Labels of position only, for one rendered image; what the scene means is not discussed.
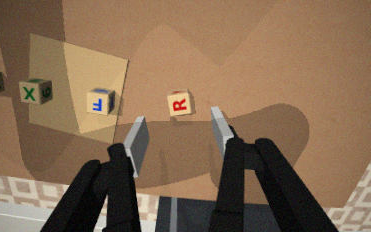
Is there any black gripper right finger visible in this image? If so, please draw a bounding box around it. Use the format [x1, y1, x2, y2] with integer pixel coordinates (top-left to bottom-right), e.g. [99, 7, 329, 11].
[208, 106, 339, 232]

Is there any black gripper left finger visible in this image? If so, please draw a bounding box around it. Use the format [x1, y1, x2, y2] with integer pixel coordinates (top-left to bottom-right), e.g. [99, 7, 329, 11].
[40, 116, 150, 232]

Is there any beige flat mat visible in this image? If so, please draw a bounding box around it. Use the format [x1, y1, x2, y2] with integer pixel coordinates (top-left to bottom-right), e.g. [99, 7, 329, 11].
[29, 33, 129, 144]

